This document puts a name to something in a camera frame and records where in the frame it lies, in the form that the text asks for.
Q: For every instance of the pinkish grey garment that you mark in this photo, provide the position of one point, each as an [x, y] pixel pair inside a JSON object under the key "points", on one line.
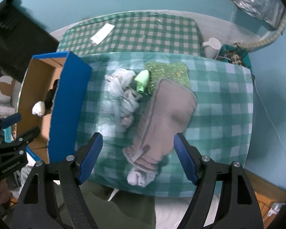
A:
{"points": [[166, 109]]}

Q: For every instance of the black soft cloth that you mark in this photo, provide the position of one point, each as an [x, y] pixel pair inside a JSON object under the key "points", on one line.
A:
{"points": [[51, 95]]}

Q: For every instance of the light grey cloth bundle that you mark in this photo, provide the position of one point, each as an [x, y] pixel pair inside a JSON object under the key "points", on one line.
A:
{"points": [[120, 95]]}

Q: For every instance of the white paper strip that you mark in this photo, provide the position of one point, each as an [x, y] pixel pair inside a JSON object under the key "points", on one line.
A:
{"points": [[103, 33]]}

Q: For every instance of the green checkered bed cover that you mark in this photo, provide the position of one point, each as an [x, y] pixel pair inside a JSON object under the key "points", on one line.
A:
{"points": [[145, 33]]}

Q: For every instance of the light green sock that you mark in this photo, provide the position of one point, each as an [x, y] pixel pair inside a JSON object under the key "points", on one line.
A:
{"points": [[142, 80]]}

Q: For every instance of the white jug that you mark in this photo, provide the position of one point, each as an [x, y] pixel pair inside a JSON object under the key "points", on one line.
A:
{"points": [[213, 46]]}

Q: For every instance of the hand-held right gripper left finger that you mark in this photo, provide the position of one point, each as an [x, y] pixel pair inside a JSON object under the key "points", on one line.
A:
{"points": [[90, 158]]}

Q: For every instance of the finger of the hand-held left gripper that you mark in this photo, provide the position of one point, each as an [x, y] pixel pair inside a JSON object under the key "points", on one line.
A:
{"points": [[12, 120], [29, 133]]}

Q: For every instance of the white rolled socks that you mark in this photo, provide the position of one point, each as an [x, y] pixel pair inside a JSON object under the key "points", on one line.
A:
{"points": [[39, 109]]}

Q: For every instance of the blue cardboard box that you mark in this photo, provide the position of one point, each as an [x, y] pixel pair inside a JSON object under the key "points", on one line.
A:
{"points": [[69, 95]]}

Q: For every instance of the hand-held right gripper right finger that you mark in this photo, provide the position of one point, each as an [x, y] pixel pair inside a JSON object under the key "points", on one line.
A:
{"points": [[186, 158]]}

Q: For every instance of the silver foil sheet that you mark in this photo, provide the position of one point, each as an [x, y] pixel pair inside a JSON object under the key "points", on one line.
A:
{"points": [[259, 0]]}

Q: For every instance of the olive green pants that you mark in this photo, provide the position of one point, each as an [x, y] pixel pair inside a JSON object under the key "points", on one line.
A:
{"points": [[124, 210]]}

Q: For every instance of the green glittery cloth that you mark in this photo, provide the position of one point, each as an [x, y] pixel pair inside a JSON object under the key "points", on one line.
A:
{"points": [[171, 75]]}

